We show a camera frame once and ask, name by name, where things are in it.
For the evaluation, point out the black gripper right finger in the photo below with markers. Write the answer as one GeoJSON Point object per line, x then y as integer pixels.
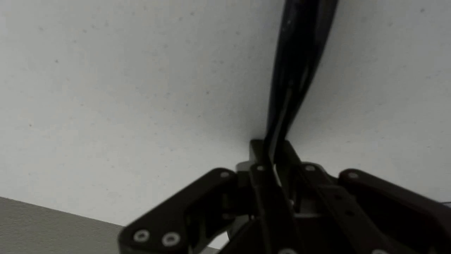
{"type": "Point", "coordinates": [319, 198]}

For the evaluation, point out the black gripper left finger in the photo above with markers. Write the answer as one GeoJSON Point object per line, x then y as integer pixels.
{"type": "Point", "coordinates": [275, 216]}

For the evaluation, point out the black plastic spoon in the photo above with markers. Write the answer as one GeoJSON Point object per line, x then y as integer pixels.
{"type": "Point", "coordinates": [303, 34]}

